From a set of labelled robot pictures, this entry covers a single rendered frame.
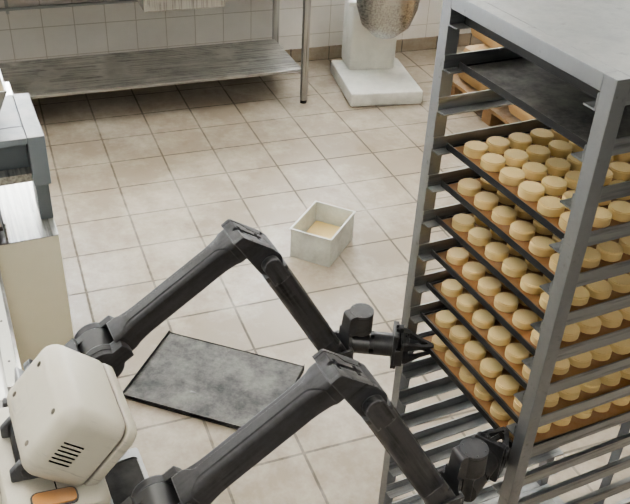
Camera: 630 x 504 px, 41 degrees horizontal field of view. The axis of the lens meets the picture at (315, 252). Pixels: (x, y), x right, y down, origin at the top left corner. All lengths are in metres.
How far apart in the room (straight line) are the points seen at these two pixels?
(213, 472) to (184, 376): 2.01
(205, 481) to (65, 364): 0.32
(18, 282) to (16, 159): 0.40
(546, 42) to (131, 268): 2.86
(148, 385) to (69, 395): 1.92
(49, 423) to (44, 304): 1.46
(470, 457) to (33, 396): 0.81
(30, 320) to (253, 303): 1.19
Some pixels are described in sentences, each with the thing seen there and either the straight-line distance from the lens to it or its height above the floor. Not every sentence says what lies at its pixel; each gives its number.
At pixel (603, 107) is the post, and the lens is 1.39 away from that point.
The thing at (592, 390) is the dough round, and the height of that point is 1.05.
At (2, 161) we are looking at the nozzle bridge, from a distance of 2.69.
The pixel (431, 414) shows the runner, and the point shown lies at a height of 0.68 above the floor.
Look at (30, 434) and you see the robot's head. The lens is 1.48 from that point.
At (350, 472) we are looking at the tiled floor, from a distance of 3.06.
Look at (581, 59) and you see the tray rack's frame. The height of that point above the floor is 1.82.
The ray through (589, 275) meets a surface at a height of 1.42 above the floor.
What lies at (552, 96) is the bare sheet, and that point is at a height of 1.67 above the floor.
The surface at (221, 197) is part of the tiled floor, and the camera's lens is 4.54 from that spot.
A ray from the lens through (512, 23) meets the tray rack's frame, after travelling 1.55.
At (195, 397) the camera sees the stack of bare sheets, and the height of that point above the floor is 0.02.
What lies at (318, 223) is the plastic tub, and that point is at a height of 0.06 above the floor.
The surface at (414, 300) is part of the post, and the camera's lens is 2.02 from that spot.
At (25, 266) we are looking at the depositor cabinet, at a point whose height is 0.74.
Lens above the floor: 2.29
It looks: 34 degrees down
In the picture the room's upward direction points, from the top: 3 degrees clockwise
